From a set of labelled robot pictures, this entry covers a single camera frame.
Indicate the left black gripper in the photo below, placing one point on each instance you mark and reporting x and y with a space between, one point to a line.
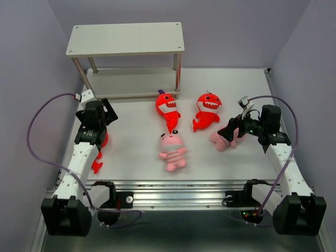
111 116

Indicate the aluminium rail frame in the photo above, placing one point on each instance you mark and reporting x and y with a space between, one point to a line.
131 157

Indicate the pink frog plush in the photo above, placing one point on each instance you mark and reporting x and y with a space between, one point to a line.
172 151
221 143

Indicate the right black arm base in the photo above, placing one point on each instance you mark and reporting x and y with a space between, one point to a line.
243 198

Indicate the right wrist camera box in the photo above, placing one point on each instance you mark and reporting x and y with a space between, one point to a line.
245 104

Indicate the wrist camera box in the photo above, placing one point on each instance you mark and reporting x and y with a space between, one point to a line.
85 97
245 104

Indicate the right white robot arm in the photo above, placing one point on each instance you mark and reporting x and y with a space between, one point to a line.
294 207

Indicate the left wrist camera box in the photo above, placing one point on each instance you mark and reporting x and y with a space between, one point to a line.
85 97

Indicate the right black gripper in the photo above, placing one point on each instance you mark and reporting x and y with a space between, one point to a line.
233 123

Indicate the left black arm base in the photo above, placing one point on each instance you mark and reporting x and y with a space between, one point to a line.
105 195

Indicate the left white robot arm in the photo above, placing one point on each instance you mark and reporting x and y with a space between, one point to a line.
69 211

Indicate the red shark plush purple tag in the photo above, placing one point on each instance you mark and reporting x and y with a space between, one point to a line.
165 106

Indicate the white two-tier shelf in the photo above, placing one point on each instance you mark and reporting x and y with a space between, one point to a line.
88 42

